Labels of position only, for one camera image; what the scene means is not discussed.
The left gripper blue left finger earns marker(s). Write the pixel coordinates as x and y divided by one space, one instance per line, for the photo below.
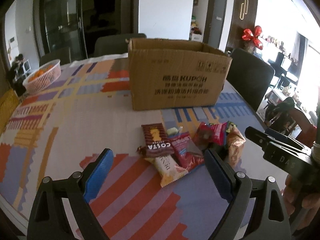
95 174

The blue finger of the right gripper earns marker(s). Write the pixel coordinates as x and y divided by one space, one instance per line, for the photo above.
283 138
259 138

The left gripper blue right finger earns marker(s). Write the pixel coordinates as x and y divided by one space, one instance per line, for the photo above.
221 173

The Fortune Biscuits beige bag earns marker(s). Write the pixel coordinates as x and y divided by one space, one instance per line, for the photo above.
235 145

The pale green candy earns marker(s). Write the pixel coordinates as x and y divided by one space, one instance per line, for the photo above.
174 131

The dark green snack pack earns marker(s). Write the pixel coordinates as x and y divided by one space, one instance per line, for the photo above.
230 126

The red pink snack pack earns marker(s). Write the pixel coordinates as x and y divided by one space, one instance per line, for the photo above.
210 133

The red hawthorn snack pack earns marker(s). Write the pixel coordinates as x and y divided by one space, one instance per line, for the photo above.
188 155

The cream pink snack pack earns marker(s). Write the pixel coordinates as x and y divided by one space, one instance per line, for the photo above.
168 169

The colourful patterned tablecloth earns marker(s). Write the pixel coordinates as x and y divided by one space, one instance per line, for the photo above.
58 131

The black chair right side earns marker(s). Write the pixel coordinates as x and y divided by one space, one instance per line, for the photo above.
250 76

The brown striped Costa snack pack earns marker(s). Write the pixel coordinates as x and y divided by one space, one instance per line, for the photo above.
157 143

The red ribbon bow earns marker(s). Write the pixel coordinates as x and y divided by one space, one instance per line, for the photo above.
253 36

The brown cardboard box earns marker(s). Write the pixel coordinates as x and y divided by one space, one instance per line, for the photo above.
175 73

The woven straw mat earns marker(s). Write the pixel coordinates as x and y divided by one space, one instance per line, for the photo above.
9 102

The oranges in basket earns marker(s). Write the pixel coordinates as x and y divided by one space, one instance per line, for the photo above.
40 72

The black chair near basket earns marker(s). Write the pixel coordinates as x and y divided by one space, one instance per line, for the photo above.
63 54

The black chair behind box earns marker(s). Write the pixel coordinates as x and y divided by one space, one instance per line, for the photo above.
114 44

